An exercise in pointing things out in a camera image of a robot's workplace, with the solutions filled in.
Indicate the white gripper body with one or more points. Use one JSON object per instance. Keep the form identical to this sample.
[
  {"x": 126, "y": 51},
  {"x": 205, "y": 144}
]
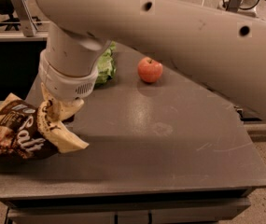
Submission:
[{"x": 64, "y": 82}]

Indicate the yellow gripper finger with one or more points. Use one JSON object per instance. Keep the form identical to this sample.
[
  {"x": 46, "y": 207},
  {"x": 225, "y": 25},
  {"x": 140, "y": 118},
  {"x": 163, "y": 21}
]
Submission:
[
  {"x": 50, "y": 107},
  {"x": 69, "y": 109}
]

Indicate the brown sea salt chip bag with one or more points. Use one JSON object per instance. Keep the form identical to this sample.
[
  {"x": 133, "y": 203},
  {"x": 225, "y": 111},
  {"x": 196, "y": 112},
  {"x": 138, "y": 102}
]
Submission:
[{"x": 24, "y": 136}]

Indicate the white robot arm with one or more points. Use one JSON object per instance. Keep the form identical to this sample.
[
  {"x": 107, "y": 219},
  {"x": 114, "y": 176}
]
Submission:
[{"x": 220, "y": 50}]

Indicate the green chip bag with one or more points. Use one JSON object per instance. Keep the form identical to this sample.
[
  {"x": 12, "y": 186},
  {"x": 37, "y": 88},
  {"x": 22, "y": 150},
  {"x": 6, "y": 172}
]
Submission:
[{"x": 106, "y": 66}]

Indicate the red apple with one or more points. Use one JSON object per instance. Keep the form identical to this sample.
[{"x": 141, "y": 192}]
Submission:
[{"x": 149, "y": 70}]

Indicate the grey table drawer front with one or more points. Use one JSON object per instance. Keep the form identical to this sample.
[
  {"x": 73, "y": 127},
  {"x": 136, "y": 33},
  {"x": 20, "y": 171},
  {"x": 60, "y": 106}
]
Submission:
[{"x": 206, "y": 211}]

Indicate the metal guard rail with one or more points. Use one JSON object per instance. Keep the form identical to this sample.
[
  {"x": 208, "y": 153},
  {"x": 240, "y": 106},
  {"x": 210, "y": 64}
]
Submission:
[{"x": 19, "y": 36}]

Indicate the left metal rail bracket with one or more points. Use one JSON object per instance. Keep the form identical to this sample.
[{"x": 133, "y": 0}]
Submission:
[{"x": 24, "y": 15}]

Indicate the metal rail bracket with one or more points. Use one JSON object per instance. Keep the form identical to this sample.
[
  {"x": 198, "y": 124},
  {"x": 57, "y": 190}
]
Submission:
[
  {"x": 24, "y": 15},
  {"x": 233, "y": 5}
]

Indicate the right metal rail bracket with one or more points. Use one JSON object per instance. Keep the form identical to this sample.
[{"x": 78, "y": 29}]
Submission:
[{"x": 233, "y": 5}]

